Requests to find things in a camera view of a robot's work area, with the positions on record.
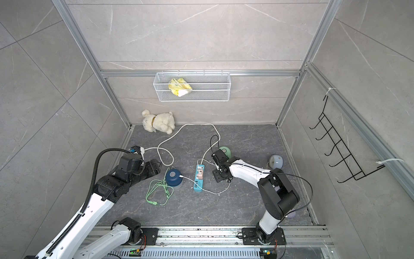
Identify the pink USB charger adapter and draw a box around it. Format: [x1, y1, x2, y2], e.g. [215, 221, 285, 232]
[197, 171, 204, 180]

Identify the thin white USB cable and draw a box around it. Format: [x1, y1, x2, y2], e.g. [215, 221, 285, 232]
[178, 158, 232, 195]

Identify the teal power strip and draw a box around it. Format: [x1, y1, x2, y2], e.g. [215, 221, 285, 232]
[194, 165, 205, 192]

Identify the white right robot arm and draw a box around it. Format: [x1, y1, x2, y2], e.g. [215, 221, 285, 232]
[211, 149, 314, 245]

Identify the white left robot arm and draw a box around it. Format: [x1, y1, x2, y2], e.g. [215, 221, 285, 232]
[34, 146, 161, 259]

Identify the cream plush toy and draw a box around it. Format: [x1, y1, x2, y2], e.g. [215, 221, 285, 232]
[142, 110, 175, 135]

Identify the grey round alarm clock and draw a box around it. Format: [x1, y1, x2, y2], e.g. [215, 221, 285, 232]
[267, 155, 284, 169]

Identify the yellow crumpled bag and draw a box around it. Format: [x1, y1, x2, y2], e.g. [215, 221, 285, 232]
[168, 78, 193, 97]

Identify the thick white power cord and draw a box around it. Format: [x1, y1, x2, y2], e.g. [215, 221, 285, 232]
[142, 122, 222, 167]

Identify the green cordless meat grinder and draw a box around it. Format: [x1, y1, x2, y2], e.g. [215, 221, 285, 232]
[220, 146, 232, 159]

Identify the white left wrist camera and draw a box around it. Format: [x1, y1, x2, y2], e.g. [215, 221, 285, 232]
[129, 145, 145, 160]

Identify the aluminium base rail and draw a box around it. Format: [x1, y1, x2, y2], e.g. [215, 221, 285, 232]
[63, 226, 334, 259]

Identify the white wire mesh basket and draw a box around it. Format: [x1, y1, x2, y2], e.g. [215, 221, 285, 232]
[153, 71, 231, 102]

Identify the black wall hook rack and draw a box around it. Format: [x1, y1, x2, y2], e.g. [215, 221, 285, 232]
[309, 96, 386, 183]

